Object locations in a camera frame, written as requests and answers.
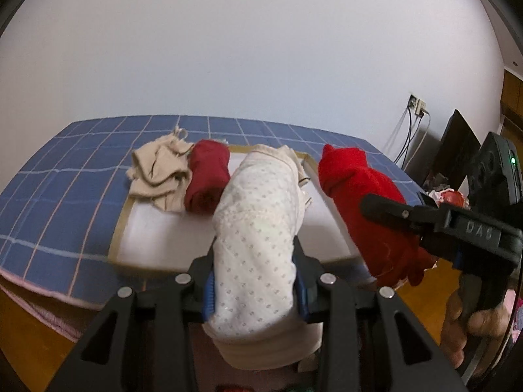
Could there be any bright red underwear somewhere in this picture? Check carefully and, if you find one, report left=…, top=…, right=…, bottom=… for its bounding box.
left=318, top=144, right=436, bottom=288

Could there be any shallow cardboard tray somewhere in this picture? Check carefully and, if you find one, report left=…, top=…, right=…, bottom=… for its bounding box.
left=108, top=144, right=364, bottom=279

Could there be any blue plaid cloth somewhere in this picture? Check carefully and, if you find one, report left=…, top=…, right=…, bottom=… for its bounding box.
left=0, top=115, right=426, bottom=309

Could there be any beige underwear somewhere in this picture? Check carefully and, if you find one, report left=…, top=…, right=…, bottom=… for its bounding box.
left=126, top=126, right=194, bottom=213

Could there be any white dotted underwear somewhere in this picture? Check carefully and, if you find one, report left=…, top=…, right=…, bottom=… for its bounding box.
left=204, top=145, right=323, bottom=370

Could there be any person's right hand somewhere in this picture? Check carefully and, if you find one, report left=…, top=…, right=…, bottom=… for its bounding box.
left=441, top=290, right=511, bottom=370

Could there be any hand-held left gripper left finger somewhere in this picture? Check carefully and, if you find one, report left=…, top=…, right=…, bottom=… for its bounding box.
left=47, top=251, right=216, bottom=392

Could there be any dark red underwear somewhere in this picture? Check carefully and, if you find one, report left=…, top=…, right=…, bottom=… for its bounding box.
left=184, top=139, right=231, bottom=215

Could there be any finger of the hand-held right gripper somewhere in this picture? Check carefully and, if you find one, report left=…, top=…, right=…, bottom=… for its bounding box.
left=360, top=193, right=450, bottom=235
left=419, top=233, right=464, bottom=272

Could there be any wooden cabinet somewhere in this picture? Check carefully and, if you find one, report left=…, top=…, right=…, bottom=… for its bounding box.
left=499, top=69, right=523, bottom=139

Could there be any red shiny object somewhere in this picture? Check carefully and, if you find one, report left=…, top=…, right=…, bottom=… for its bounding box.
left=439, top=190, right=470, bottom=210

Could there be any white cable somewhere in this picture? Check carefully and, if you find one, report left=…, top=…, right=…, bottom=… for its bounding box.
left=402, top=112, right=432, bottom=171

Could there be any black monitor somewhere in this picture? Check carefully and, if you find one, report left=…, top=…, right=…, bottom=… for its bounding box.
left=431, top=109, right=482, bottom=188

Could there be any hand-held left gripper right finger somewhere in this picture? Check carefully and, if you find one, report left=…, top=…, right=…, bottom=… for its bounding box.
left=294, top=239, right=468, bottom=392

